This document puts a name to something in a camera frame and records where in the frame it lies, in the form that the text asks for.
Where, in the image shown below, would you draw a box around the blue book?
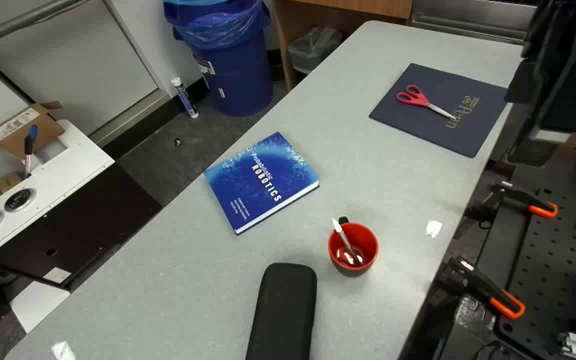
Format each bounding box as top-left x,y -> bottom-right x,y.
203,131 -> 320,236

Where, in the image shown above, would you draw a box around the white toy stove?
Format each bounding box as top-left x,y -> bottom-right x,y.
0,119 -> 163,292

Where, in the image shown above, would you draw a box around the white sheet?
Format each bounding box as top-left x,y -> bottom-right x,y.
10,280 -> 71,334

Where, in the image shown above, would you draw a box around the grey metal cabinet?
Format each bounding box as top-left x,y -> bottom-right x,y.
410,0 -> 540,46

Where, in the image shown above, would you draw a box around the black and orange clamp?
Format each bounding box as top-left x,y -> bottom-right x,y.
468,180 -> 559,221
438,256 -> 527,321

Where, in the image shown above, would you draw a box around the blue and black marker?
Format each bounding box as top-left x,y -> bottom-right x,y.
23,125 -> 39,179

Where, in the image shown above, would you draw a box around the white caulk tube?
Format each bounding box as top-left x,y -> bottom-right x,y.
170,76 -> 200,120

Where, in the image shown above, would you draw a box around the black zip case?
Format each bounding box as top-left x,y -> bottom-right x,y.
245,262 -> 318,360

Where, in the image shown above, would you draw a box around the navy blue folder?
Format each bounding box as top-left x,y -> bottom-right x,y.
368,62 -> 510,159

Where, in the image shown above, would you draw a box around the white pen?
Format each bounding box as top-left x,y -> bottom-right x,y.
331,217 -> 364,265

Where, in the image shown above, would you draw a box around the red handled scissors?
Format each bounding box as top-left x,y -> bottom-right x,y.
396,84 -> 458,121

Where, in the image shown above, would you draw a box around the blue trash barrel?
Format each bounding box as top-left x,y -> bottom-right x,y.
162,0 -> 274,117

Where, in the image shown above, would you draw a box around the red mug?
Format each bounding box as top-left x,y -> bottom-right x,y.
328,216 -> 379,277

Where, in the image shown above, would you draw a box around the open cardboard box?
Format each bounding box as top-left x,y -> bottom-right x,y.
0,101 -> 66,161

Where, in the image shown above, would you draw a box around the grey metal rail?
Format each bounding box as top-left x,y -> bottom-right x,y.
0,0 -> 90,52

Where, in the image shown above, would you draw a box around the small bin with clear bag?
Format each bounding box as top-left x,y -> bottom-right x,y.
287,26 -> 343,76

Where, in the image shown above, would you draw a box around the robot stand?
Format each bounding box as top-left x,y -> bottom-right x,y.
403,150 -> 576,360

